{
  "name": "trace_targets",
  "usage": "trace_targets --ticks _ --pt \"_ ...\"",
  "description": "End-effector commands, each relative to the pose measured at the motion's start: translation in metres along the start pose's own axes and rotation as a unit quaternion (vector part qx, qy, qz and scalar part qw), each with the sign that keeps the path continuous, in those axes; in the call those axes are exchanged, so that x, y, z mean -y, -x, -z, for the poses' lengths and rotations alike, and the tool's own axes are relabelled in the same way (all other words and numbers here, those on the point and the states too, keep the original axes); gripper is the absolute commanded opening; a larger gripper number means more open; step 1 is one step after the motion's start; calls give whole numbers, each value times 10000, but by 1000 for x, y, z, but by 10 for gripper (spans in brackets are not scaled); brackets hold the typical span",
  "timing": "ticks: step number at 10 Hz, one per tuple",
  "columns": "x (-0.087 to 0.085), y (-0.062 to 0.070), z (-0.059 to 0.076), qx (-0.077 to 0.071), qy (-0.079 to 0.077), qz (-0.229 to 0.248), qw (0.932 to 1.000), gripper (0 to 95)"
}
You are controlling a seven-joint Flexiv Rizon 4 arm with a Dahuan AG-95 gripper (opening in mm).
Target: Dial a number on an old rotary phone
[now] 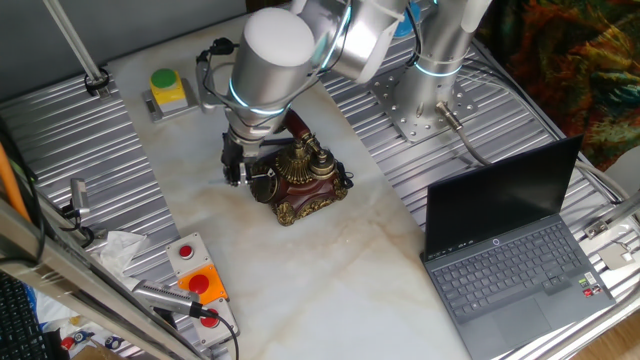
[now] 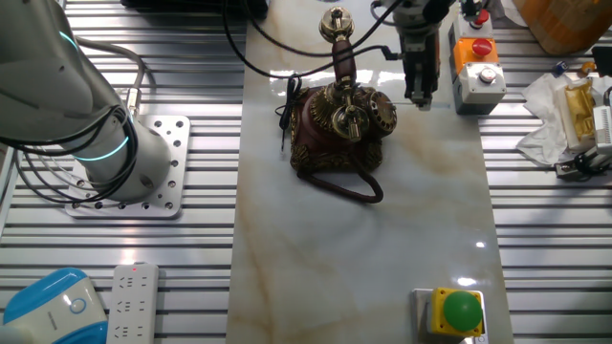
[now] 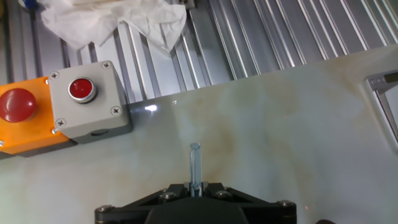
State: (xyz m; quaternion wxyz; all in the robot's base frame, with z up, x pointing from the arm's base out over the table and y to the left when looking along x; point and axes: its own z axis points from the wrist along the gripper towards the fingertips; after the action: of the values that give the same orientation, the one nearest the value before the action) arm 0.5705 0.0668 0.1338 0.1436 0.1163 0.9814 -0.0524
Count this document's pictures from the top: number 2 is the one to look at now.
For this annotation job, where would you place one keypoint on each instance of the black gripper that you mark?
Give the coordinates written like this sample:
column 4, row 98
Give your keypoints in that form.
column 418, row 52

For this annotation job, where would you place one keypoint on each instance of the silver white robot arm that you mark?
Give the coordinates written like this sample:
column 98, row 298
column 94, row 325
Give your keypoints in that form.
column 57, row 95

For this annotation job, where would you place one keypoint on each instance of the red brass phone handset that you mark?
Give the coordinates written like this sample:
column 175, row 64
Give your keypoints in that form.
column 343, row 57

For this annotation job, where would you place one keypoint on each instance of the red brass rotary phone base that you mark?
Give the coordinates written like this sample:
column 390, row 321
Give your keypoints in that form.
column 325, row 138

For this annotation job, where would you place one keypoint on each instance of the grey box red push button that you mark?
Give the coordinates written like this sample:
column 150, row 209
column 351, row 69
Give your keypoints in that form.
column 466, row 28
column 473, row 93

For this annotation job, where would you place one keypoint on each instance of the orange box red mushroom button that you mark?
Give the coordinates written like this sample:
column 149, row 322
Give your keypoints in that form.
column 461, row 55

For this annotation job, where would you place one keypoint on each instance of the crumpled white tissue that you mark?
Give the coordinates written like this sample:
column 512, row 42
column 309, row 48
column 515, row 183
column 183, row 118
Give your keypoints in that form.
column 540, row 134

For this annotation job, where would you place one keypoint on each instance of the white foam tray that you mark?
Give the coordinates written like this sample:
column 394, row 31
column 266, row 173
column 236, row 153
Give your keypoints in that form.
column 564, row 129

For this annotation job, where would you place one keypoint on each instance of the yellow foil package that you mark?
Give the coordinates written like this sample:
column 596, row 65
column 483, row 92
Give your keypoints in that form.
column 579, row 110

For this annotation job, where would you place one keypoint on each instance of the orange ball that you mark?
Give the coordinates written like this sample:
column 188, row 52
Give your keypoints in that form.
column 588, row 68

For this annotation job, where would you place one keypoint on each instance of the yellow box green button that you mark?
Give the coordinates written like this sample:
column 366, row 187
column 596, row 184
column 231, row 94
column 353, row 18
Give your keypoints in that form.
column 461, row 310

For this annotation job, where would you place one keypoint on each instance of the silver digital scale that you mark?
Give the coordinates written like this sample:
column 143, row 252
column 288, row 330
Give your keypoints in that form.
column 421, row 315

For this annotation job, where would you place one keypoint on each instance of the dark grey laptop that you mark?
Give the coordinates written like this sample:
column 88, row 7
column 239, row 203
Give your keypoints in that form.
column 191, row 5

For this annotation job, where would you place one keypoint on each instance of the white power strip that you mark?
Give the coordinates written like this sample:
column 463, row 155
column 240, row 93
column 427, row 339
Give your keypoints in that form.
column 131, row 306

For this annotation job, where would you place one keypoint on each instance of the blue white rounded device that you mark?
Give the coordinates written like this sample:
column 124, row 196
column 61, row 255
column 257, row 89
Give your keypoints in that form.
column 48, row 310

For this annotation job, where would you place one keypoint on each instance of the metal camera bracket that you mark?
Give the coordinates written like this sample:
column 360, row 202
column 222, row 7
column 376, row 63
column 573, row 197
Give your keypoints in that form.
column 566, row 169

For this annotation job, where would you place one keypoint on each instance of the silver finned camera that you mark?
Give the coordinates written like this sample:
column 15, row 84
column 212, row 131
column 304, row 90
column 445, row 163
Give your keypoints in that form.
column 603, row 129

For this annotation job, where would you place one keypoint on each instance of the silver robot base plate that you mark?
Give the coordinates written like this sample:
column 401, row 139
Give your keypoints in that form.
column 172, row 191

